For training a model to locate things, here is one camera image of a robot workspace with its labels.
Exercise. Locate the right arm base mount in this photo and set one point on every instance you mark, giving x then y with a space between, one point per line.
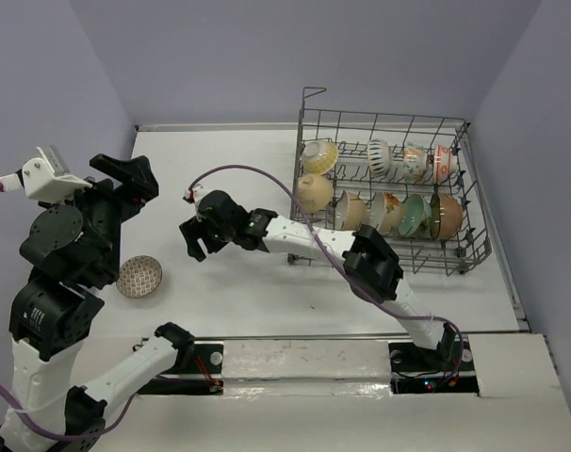
412 374

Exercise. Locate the small patterned bowl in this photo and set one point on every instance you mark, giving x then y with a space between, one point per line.
139 277

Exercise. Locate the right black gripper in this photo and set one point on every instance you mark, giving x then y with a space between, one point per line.
192 230

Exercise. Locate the plain white bowl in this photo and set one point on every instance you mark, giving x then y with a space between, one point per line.
385 213

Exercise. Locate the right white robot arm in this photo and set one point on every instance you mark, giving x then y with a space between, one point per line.
369 265

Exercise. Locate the grey wire dish rack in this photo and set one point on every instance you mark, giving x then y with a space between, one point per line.
351 131

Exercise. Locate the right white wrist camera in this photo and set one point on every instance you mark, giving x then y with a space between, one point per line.
195 194

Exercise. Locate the mint green bowl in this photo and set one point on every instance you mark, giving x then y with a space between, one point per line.
416 217

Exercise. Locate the white bowl with patterned outside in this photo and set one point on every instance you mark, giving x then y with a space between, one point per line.
378 157

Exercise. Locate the brown glazed bowl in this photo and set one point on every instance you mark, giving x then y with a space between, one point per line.
447 216

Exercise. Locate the orange coral pattern bowl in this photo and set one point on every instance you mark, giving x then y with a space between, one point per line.
444 164

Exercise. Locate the leaf and flower pattern bowl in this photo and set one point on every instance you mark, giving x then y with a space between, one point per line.
415 162

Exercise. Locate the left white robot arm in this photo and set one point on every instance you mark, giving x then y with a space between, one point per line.
49 323

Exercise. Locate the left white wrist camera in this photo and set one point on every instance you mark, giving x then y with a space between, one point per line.
44 178

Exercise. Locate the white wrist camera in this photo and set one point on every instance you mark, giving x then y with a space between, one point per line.
195 194
44 178

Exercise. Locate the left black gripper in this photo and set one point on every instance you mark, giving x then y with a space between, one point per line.
141 173

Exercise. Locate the tan orange bowl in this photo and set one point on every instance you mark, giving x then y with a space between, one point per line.
314 192

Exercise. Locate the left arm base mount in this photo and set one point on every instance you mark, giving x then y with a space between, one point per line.
201 375

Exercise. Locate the teal bowl with yellow centre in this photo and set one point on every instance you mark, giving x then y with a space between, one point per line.
319 156

